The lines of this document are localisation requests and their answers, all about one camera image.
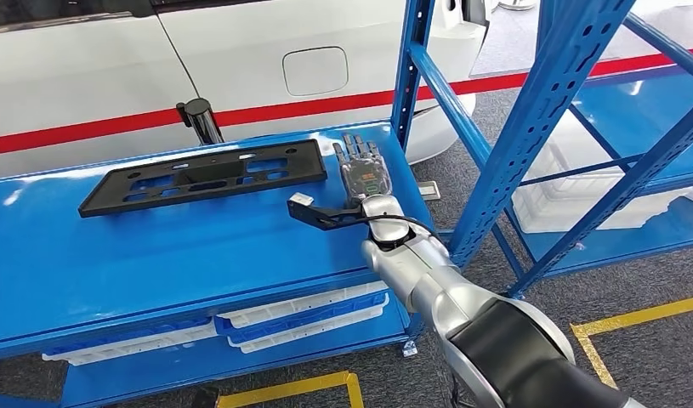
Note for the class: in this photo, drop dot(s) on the yellow floor tape square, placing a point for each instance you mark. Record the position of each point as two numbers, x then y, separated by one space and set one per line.
290 387
639 317

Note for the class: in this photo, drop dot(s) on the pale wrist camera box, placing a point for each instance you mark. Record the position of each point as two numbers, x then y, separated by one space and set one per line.
301 199

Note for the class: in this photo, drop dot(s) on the metal floor plate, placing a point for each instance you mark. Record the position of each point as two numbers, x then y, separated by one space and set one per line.
429 190

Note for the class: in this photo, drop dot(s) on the black camera bracket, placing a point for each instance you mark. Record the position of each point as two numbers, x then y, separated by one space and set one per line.
318 217

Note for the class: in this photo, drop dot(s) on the red barrier belt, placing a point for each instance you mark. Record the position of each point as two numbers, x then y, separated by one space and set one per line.
70 135
323 104

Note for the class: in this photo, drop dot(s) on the white car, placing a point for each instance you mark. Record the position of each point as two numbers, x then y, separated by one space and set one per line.
98 67

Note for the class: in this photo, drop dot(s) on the blue metal shelf rack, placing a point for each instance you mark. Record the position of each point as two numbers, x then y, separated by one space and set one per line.
154 253
650 118

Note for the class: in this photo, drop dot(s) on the black barrier post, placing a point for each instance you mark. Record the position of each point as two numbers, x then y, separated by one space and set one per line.
202 121

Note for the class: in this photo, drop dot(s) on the large white plastic bin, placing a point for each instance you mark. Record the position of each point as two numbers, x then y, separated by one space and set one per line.
577 202

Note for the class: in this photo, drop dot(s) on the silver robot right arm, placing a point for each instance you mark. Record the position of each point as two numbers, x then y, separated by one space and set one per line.
413 270

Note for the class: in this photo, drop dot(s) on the black plastic plate frame part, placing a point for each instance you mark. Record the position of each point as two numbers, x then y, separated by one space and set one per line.
309 163

